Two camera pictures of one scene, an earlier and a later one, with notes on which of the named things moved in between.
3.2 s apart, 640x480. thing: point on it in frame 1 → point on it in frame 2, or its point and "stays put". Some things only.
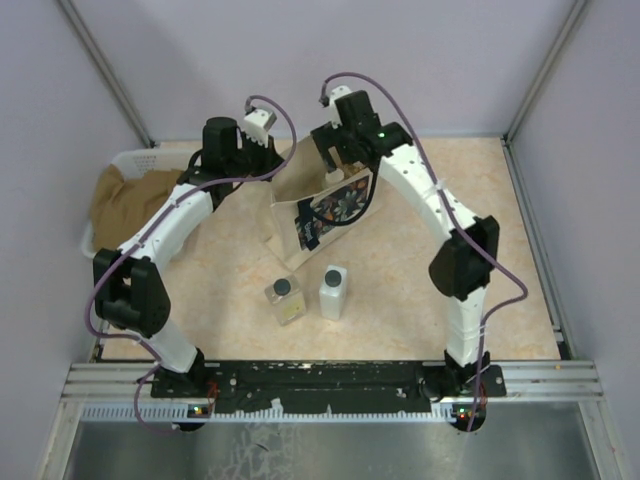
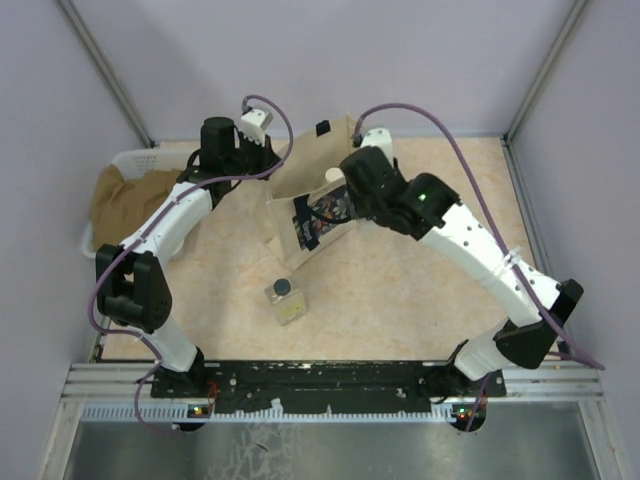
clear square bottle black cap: (286, 299) stays put
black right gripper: (326, 137) → (356, 205)
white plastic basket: (135, 164) stays put
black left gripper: (269, 156) stays put
